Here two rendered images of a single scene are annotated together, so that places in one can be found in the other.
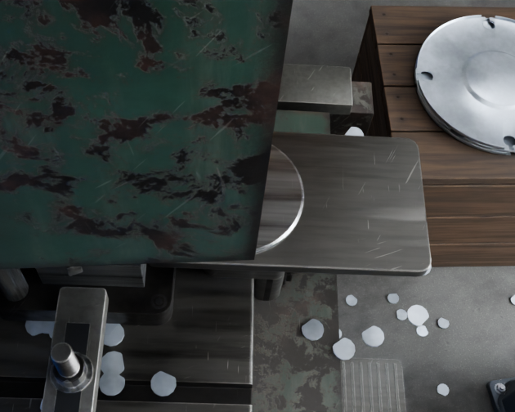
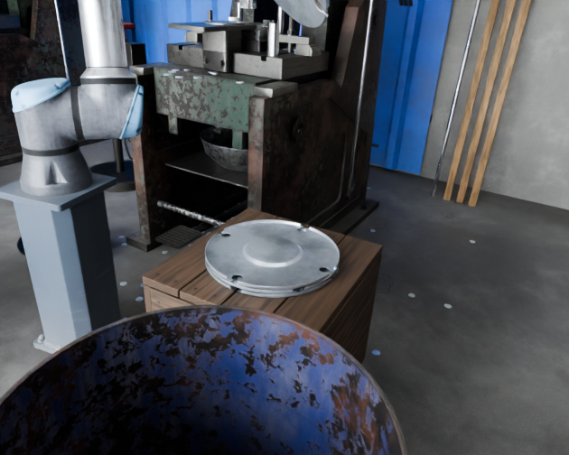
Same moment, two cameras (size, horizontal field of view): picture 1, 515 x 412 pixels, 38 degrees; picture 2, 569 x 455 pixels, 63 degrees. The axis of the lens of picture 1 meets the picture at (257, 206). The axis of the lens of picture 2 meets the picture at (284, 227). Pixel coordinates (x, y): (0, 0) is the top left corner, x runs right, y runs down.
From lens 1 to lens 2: 183 cm
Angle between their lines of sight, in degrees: 82
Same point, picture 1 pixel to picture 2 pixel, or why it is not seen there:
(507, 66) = (278, 255)
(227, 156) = not seen: outside the picture
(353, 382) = (186, 232)
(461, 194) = not seen: hidden behind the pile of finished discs
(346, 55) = (428, 392)
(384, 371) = (179, 241)
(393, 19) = (363, 247)
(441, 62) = (307, 237)
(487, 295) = not seen: hidden behind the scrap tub
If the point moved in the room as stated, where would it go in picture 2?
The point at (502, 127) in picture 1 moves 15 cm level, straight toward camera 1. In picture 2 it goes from (237, 236) to (217, 210)
